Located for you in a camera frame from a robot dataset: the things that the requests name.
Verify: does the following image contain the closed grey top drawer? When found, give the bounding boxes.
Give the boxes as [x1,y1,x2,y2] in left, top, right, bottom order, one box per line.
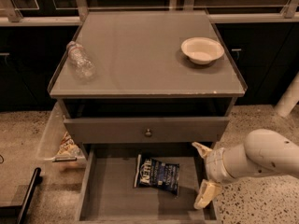
[64,117,229,144]

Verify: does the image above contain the round metal drawer knob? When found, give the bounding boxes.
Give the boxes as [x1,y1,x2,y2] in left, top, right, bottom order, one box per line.
[145,129,152,137]

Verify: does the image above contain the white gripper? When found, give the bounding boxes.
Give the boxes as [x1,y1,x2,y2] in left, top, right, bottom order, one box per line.
[192,142,235,210]

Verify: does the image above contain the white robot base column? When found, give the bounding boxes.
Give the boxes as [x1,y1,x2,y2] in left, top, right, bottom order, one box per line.
[275,72,299,118]

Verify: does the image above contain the white paper bowl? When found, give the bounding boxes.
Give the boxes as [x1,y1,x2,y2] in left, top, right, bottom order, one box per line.
[181,37,224,65]

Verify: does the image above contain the metal railing frame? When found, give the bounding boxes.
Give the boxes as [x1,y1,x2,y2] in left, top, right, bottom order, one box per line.
[0,0,299,24]

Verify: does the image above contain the snack bag in bin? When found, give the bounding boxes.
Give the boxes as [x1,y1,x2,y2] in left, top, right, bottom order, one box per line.
[57,132,81,156]

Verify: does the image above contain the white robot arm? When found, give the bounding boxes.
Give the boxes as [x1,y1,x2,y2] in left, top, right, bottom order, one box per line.
[192,129,299,209]

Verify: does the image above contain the blue Kettle chip bag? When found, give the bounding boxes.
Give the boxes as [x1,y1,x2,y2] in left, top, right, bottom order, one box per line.
[134,154,180,196]

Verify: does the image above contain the open grey middle drawer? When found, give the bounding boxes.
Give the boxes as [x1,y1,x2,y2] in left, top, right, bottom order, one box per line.
[75,143,221,224]

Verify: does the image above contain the clear plastic storage bin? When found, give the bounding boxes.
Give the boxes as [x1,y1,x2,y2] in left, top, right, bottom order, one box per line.
[36,103,86,164]

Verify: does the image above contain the black bar object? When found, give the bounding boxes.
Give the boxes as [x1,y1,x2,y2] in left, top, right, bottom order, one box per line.
[0,167,43,224]

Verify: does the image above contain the clear plastic water bottle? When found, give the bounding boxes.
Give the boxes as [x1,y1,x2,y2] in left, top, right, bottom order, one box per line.
[66,41,95,79]

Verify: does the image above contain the grey drawer cabinet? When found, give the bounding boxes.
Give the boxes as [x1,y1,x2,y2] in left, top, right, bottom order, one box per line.
[47,10,249,224]

